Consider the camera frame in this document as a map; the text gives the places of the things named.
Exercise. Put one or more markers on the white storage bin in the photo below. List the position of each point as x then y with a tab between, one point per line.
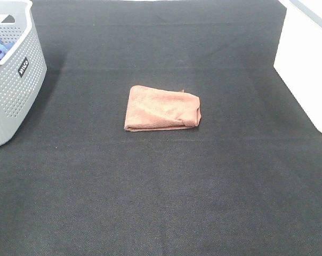
298	59

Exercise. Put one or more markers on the grey perforated laundry basket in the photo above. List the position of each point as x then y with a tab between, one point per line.
23	68

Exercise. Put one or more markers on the brown microfiber towel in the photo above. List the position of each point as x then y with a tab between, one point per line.
150	109

